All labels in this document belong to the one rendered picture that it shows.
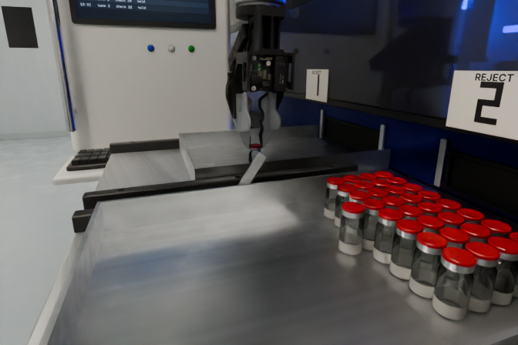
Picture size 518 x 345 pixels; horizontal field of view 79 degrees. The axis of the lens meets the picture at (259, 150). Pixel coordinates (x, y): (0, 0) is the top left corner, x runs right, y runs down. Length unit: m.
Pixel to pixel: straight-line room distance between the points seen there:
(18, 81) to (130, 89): 4.88
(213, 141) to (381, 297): 0.52
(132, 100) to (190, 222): 0.71
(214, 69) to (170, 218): 0.74
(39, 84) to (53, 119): 0.55
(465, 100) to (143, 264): 0.36
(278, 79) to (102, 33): 0.69
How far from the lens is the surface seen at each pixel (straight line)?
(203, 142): 0.71
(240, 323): 0.25
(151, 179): 0.53
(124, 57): 1.04
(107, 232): 0.38
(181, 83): 1.04
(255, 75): 0.46
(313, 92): 0.65
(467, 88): 0.39
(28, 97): 5.86
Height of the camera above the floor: 1.05
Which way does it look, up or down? 15 degrees down
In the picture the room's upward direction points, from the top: straight up
